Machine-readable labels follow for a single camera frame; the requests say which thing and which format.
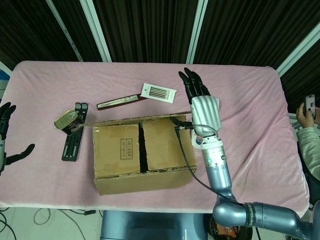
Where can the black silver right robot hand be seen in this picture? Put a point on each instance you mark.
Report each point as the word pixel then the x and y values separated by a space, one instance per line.
pixel 206 112

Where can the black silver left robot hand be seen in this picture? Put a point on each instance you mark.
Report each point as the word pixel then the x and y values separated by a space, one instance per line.
pixel 3 125

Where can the brown cardboard shipping box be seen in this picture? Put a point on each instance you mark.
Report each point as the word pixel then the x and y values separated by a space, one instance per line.
pixel 117 150

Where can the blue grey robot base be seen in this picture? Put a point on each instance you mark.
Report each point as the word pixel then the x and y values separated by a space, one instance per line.
pixel 150 225

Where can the blue grey right robot arm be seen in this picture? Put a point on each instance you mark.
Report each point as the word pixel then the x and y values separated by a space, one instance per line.
pixel 220 175

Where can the person's striped sleeve forearm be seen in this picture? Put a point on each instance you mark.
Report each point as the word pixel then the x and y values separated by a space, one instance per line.
pixel 310 150

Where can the person's bare hand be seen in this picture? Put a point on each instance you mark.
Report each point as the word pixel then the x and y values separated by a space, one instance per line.
pixel 306 118

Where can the small white blue carton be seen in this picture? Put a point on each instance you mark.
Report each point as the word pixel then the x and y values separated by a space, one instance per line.
pixel 218 102

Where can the clear plastic snack packet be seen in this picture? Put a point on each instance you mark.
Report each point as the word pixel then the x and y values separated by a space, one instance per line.
pixel 197 140

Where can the blue white board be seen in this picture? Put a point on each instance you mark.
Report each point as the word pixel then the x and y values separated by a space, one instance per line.
pixel 3 77

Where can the white colour pencil pack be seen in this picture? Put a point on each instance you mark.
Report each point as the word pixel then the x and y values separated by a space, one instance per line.
pixel 158 93

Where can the gold black rectangular tin can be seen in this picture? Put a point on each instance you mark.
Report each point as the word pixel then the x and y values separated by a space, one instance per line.
pixel 68 121

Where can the black folding stand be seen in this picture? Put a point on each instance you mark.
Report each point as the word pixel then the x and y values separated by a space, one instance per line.
pixel 71 147

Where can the dark red long slim case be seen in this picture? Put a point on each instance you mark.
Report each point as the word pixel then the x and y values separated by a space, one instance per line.
pixel 117 102

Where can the white smartphone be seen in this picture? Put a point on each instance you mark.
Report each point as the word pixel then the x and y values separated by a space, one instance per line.
pixel 310 103

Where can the pink tablecloth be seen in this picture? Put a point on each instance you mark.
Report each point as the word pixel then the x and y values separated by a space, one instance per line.
pixel 100 75

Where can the orange snack bag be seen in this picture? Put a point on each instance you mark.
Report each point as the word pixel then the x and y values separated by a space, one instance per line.
pixel 225 230

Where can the black round bin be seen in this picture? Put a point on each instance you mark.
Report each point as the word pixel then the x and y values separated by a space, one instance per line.
pixel 246 232

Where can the white metal frame post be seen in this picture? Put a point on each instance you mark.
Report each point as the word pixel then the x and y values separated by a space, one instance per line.
pixel 96 30
pixel 197 30
pixel 297 52
pixel 65 32

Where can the white grey shelf frame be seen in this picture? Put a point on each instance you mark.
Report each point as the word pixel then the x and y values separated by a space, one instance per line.
pixel 295 125

